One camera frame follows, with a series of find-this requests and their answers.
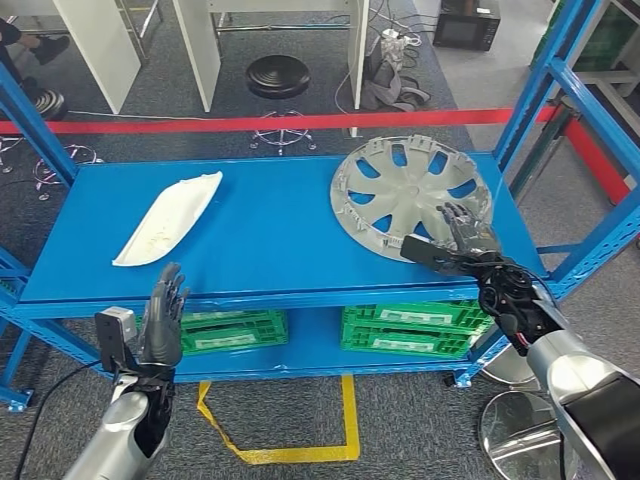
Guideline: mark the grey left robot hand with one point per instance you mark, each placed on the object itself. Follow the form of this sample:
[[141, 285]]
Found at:
[[162, 334]]

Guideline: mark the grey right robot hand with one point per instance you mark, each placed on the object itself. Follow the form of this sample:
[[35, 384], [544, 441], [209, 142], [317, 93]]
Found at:
[[475, 237]]

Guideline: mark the silver plastic wheel hubcap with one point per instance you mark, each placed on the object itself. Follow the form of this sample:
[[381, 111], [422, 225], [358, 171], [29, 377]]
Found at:
[[412, 192]]

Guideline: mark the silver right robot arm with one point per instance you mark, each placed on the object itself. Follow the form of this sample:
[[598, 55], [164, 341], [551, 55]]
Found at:
[[564, 371]]

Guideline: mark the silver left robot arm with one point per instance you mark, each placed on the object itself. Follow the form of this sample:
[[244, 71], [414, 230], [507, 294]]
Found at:
[[107, 434]]

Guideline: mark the white plastic cover part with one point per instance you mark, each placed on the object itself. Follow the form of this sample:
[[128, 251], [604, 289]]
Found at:
[[164, 218]]

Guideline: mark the grey workbench dark legs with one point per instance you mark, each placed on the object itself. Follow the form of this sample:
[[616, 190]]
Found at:
[[537, 147]]

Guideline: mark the blue metal shelf rack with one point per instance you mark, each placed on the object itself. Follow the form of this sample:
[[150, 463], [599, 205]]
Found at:
[[270, 225]]

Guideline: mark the chrome stanchion with round base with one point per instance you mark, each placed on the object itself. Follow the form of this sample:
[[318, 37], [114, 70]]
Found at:
[[505, 440], [505, 371]]

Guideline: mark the red barrier belt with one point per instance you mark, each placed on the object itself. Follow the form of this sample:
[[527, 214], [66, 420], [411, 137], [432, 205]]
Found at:
[[200, 124], [595, 158]]

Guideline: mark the grey bag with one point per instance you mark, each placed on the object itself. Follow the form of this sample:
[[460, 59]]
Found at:
[[384, 83]]

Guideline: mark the black microwave oven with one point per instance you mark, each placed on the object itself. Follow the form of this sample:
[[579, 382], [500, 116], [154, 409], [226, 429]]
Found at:
[[465, 26]]

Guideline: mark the white power strip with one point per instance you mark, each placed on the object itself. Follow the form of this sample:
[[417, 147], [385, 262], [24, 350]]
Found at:
[[395, 36]]

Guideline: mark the yellow floor tape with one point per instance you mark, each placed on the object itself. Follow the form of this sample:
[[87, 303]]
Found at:
[[350, 414]]

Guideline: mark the green plastic storage crate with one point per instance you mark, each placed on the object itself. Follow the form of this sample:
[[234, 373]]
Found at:
[[605, 32]]

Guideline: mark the black ribbed stool seat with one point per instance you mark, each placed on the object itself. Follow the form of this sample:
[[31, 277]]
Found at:
[[46, 106]]

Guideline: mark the black round stool chrome base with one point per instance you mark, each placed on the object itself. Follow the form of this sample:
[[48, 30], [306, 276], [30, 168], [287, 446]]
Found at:
[[278, 76]]

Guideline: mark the white desk panel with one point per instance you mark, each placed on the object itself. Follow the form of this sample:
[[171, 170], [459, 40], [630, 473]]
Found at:
[[97, 46]]

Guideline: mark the person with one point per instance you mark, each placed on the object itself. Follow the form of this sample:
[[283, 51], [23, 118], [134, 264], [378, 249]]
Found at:
[[47, 48]]

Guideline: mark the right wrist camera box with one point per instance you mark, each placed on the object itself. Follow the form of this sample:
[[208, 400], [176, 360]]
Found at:
[[425, 252]]

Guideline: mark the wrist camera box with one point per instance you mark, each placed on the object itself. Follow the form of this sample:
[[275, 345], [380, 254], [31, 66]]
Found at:
[[425, 252], [110, 339]]

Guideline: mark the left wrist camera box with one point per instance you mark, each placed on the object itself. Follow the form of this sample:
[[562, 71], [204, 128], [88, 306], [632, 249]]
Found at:
[[110, 339]]

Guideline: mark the grey metal frame legs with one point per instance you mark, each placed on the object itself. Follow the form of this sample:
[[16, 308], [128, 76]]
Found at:
[[141, 32]]

